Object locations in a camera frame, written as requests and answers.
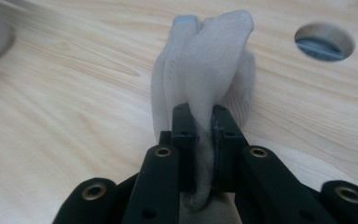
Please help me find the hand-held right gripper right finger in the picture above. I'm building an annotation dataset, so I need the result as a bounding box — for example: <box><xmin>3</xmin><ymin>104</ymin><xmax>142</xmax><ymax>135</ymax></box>
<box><xmin>210</xmin><ymin>104</ymin><xmax>250</xmax><ymax>193</ymax></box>

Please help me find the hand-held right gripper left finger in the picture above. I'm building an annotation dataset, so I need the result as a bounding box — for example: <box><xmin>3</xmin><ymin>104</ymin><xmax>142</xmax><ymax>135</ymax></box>
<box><xmin>158</xmin><ymin>102</ymin><xmax>199</xmax><ymax>193</ymax></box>

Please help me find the beige liner glove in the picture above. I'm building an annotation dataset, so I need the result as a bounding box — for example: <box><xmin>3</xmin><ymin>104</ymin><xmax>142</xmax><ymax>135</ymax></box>
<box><xmin>150</xmin><ymin>8</ymin><xmax>257</xmax><ymax>224</ymax></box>

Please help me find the round table cable hole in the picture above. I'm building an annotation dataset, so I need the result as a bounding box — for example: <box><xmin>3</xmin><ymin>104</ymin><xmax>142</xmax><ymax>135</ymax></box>
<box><xmin>294</xmin><ymin>21</ymin><xmax>356</xmax><ymax>63</ymax></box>

